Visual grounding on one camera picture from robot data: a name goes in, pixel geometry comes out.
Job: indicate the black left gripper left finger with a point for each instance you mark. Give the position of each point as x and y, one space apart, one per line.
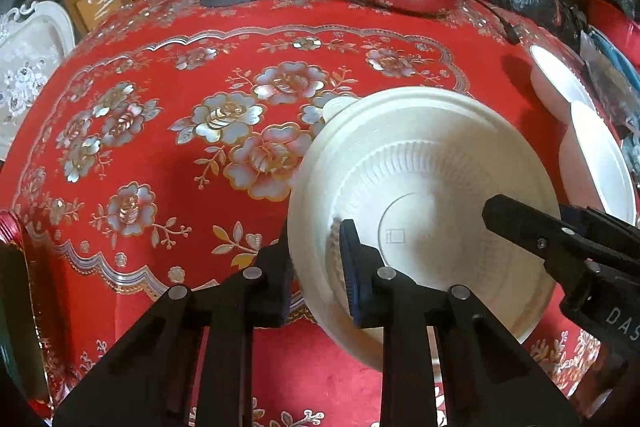
188 360

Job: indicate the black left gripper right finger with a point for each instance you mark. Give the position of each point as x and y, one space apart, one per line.
448 337

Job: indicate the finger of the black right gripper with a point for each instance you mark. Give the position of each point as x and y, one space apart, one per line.
601 228
563 251

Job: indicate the red wedding plastic plate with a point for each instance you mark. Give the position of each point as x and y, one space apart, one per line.
24 379

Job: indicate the white plastic plate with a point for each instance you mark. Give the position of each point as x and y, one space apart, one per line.
413 168

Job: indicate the near white bowl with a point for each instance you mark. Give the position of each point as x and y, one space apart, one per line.
593 171

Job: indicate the white bowl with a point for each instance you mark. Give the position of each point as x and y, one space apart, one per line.
593 171
555 84

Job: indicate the far white bowl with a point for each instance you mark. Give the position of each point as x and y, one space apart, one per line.
555 84

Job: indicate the red floral tablecloth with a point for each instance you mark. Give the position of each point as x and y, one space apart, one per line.
164 148

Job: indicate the white ornate chair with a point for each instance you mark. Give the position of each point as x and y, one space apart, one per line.
35 39

